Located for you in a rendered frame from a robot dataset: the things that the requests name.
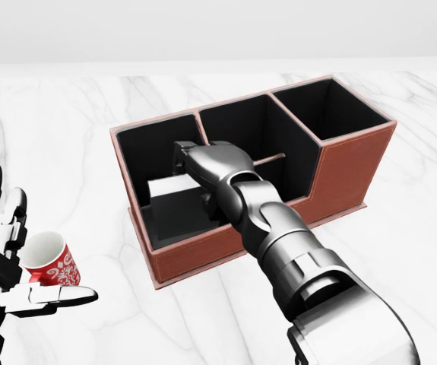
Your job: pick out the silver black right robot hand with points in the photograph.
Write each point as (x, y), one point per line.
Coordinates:
(218, 159)

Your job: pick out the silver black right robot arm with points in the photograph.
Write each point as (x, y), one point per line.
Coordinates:
(301, 254)

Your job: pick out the red-brown desk caddy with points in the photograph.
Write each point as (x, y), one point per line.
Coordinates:
(347, 167)

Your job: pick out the red patterned mug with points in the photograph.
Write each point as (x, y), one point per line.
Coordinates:
(60, 266)

